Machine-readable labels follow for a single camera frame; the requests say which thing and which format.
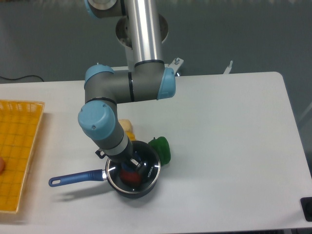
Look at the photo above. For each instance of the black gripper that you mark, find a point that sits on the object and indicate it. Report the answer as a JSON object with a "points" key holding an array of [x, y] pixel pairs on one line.
{"points": [[125, 155]]}

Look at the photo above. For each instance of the black table corner device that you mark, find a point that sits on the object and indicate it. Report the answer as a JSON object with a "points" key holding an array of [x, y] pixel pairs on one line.
{"points": [[306, 203]]}

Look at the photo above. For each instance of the black pot blue handle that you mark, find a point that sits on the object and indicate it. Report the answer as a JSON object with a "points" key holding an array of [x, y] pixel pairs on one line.
{"points": [[94, 175]]}

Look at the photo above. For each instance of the glass pot lid blue knob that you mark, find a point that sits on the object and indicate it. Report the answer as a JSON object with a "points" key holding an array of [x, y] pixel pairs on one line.
{"points": [[141, 151]]}

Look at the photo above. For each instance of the yellow woven basket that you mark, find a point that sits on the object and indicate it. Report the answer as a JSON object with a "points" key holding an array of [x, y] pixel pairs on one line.
{"points": [[19, 125]]}

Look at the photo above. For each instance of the yellow toy corn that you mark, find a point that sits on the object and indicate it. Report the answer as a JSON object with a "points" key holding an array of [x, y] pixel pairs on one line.
{"points": [[130, 135]]}

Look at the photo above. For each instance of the green toy bell pepper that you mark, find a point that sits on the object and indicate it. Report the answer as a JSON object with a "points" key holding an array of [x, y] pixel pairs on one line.
{"points": [[161, 146]]}

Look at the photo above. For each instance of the beige toy bread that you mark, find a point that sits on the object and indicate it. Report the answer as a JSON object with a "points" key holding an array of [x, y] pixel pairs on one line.
{"points": [[126, 125]]}

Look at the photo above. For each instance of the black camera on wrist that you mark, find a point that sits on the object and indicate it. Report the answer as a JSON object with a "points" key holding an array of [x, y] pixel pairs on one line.
{"points": [[100, 154]]}

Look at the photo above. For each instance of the red toy bell pepper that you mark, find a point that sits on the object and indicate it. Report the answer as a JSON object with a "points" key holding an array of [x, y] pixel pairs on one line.
{"points": [[131, 179]]}

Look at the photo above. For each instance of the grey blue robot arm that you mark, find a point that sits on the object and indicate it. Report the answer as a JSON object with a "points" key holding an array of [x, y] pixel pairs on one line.
{"points": [[147, 79]]}

